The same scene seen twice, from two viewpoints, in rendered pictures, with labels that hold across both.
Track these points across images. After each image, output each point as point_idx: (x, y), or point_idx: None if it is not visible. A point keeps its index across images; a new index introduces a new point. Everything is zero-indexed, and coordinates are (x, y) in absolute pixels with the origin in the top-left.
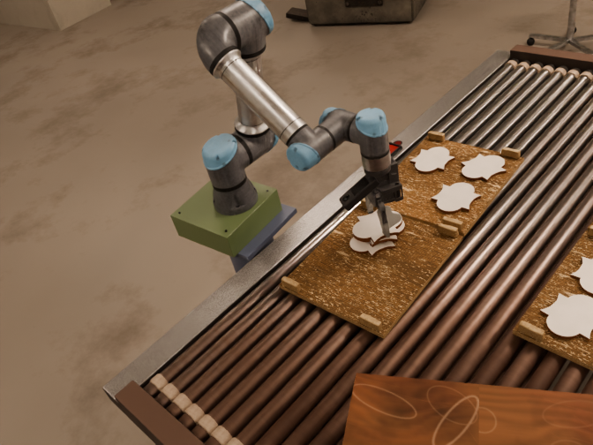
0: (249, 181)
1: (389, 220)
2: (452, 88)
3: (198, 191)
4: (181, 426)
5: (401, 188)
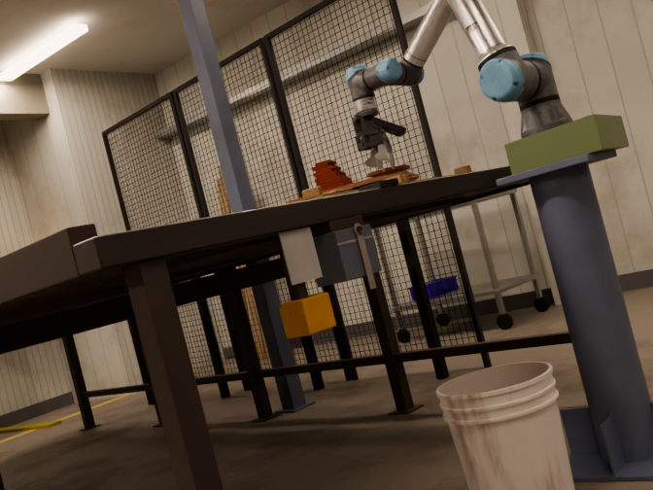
0: (522, 118)
1: (374, 160)
2: (250, 210)
3: (606, 115)
4: (507, 165)
5: (356, 140)
